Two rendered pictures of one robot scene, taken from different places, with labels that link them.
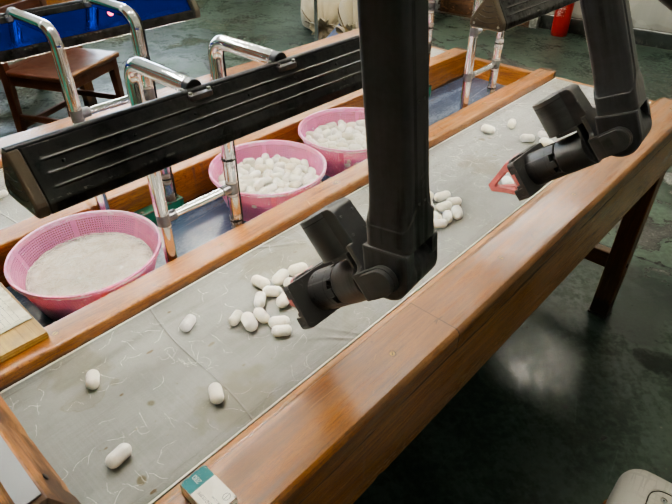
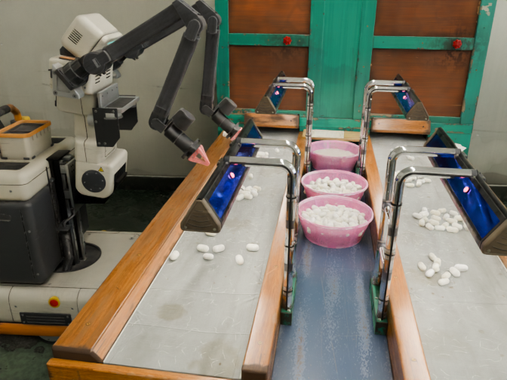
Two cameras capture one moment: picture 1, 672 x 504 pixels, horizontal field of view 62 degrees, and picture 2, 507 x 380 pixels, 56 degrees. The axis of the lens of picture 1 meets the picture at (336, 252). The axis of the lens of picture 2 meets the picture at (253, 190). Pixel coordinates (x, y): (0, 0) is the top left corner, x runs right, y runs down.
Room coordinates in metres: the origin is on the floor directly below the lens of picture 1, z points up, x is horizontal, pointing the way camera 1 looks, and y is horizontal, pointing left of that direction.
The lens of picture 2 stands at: (2.43, -1.11, 1.48)
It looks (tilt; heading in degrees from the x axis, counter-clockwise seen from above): 23 degrees down; 146
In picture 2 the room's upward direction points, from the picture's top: straight up
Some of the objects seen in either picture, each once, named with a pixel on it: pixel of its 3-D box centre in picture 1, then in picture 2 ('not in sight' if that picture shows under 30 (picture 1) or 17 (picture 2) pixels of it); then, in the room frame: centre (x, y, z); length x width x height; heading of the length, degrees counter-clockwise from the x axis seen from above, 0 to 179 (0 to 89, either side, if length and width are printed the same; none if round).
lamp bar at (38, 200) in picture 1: (240, 99); (274, 89); (0.75, 0.13, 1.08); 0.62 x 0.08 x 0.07; 137
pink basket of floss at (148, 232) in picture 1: (91, 269); (333, 157); (0.82, 0.45, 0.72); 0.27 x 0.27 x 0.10
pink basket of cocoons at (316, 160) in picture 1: (269, 183); (333, 191); (1.14, 0.15, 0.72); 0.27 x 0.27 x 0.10
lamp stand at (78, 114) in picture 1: (101, 122); (382, 134); (1.08, 0.48, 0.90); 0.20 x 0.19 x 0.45; 137
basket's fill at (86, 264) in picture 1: (93, 274); (333, 159); (0.82, 0.45, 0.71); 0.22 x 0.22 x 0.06
